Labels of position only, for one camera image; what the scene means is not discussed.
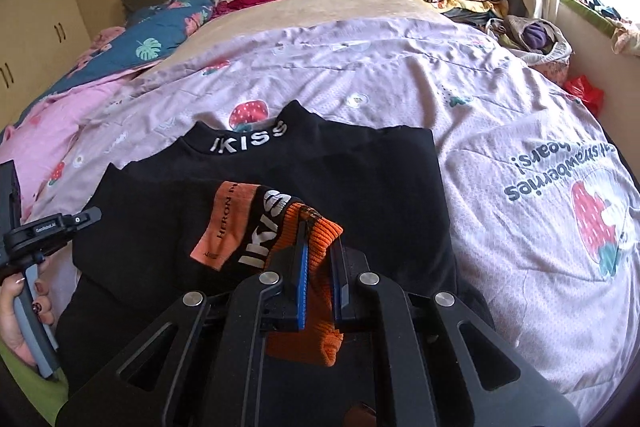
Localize beige bed sheet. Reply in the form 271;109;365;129
150;0;448;74

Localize black IKISS sweater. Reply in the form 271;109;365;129
56;102;490;426

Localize floral laundry basket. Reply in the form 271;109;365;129
485;15;573;86

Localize cream wardrobe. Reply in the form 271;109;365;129
0;0;90;126

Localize clothes on window sill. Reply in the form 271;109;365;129
561;0;639;57

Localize pink blanket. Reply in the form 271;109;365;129
1;27;159;218

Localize left hand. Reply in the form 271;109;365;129
1;258;53;369

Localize red plastic bag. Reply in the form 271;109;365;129
563;75;604;117

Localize dark floral pillow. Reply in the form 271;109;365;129
29;0;213;106

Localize lilac strawberry print quilt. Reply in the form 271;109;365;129
34;14;639;421

